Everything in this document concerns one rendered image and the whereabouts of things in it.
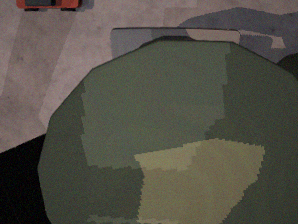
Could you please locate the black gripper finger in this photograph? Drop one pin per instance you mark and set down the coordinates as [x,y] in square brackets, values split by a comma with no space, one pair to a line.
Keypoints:
[21,199]

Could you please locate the red toy car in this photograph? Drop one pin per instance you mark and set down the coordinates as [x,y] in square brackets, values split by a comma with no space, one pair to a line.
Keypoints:
[34,5]

